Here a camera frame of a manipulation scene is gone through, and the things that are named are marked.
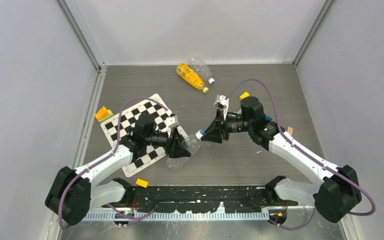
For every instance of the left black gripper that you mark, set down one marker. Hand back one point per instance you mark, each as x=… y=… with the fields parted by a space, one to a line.
x=174 y=148

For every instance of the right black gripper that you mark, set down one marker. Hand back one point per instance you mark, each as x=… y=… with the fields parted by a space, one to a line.
x=214 y=133

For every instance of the blue Pocari Sweat cap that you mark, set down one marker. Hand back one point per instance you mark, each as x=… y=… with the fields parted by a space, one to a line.
x=199 y=134

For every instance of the clear plastic bottle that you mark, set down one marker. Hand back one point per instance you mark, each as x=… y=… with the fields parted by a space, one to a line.
x=184 y=150

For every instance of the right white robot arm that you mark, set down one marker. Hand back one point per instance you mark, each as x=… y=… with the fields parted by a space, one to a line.
x=332 y=190

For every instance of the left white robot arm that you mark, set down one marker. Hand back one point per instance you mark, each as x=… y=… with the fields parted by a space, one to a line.
x=75 y=192

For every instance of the yellow juice bottle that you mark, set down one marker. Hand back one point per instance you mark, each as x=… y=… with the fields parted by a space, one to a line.
x=191 y=77

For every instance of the clear bottle blue cap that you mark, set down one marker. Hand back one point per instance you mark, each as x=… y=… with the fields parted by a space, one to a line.
x=202 y=69

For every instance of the black white chessboard mat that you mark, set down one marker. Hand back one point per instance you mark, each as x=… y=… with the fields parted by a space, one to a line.
x=133 y=129

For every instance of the yellow block near base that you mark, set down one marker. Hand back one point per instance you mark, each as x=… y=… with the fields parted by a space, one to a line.
x=142 y=183

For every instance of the blue lego brick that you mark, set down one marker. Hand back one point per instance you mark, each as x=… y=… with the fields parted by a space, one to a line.
x=268 y=118

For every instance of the tan wooden block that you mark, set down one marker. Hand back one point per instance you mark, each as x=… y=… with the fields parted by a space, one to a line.
x=290 y=130

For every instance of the orange green block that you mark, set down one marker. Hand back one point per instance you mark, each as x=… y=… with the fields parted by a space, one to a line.
x=103 y=113

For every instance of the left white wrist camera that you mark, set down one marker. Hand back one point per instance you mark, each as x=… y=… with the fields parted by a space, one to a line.
x=172 y=122

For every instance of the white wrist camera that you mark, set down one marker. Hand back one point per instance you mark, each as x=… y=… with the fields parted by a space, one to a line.
x=222 y=103
x=172 y=122

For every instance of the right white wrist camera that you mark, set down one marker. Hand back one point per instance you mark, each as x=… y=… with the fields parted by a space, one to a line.
x=222 y=103

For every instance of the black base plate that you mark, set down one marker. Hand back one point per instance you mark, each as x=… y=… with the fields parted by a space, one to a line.
x=199 y=199

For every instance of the grey slotted cable duct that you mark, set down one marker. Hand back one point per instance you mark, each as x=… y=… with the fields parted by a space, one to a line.
x=219 y=215

